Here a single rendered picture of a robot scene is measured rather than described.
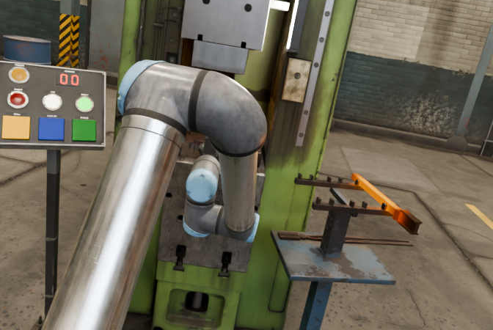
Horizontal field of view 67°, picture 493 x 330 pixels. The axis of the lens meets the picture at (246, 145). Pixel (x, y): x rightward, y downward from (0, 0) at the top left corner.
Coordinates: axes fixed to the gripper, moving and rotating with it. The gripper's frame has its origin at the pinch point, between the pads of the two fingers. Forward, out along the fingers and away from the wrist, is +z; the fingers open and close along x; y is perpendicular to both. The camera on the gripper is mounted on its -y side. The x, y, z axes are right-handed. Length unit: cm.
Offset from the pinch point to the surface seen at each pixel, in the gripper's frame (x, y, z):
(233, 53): 2.4, -34.0, 4.5
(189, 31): -14.5, -39.0, 4.6
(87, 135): -42.4, 0.1, -13.7
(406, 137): 342, 115, 553
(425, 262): 168, 104, 106
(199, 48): -10.0, -33.5, 4.4
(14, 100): -65, -9, -17
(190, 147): -8.8, 4.4, 2.9
